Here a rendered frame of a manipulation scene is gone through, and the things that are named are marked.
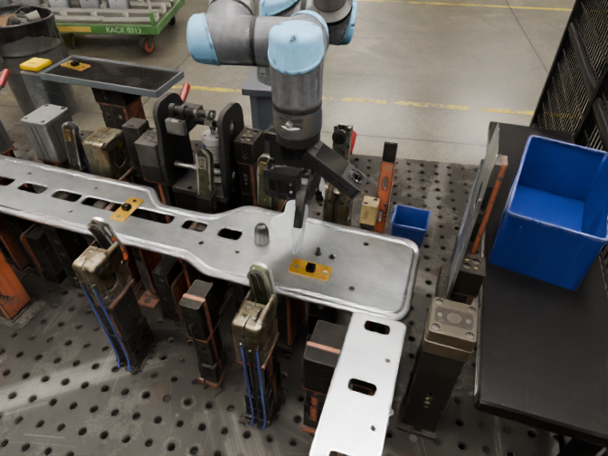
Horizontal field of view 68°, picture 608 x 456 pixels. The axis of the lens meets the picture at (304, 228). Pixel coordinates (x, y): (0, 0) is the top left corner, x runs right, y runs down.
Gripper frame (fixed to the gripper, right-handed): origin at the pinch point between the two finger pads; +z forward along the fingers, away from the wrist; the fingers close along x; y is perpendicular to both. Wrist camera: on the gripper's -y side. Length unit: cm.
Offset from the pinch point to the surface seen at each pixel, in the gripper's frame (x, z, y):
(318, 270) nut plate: -0.3, 11.2, -1.4
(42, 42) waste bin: -179, 50, 244
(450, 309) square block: 6.6, 5.9, -26.6
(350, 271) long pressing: -2.1, 11.6, -7.6
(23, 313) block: 12, 40, 76
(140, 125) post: -26, 1, 54
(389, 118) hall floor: -257, 112, 19
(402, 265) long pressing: -7.0, 11.7, -17.1
